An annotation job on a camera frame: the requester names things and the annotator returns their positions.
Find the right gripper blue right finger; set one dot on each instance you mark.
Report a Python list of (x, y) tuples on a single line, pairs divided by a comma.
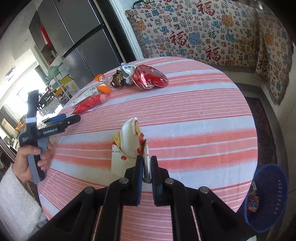
[(157, 183)]

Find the silver foil wrapper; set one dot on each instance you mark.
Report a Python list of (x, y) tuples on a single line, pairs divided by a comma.
[(128, 71)]

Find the pink striped tablecloth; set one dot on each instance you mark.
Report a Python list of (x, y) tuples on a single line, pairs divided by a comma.
[(199, 127)]

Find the white butterfly tissue pack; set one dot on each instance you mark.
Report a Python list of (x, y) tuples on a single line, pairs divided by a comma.
[(91, 91)]

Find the red plastic wrapper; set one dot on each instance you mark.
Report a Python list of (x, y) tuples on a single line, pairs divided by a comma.
[(90, 103)]

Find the person's left hand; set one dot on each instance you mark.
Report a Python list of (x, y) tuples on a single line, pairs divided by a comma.
[(21, 168)]

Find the white red paper food bag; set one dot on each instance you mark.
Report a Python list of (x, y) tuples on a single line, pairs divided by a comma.
[(128, 143)]

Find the patterned blanket side piece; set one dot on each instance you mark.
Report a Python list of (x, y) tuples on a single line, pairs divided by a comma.
[(275, 55)]

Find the patterned blanket on counter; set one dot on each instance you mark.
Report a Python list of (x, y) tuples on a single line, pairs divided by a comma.
[(218, 33)]

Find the brown gold foil wrapper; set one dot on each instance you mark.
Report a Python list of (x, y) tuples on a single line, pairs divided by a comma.
[(118, 79)]

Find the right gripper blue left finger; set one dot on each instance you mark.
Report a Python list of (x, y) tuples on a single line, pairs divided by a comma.
[(138, 173)]

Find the grey refrigerator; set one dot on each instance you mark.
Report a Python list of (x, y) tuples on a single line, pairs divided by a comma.
[(80, 37)]

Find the blue plastic trash basket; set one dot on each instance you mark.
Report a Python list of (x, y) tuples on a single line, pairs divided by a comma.
[(262, 208)]

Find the white fluffy sleeve forearm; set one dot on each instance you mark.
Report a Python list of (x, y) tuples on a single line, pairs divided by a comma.
[(21, 215)]

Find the orange snack wrapper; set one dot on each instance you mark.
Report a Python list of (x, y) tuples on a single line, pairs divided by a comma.
[(103, 84)]

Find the crushed red soda can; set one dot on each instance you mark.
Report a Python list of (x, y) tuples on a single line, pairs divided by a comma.
[(146, 77)]

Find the hexagon patterned floor rug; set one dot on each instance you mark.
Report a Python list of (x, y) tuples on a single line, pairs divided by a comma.
[(266, 145)]

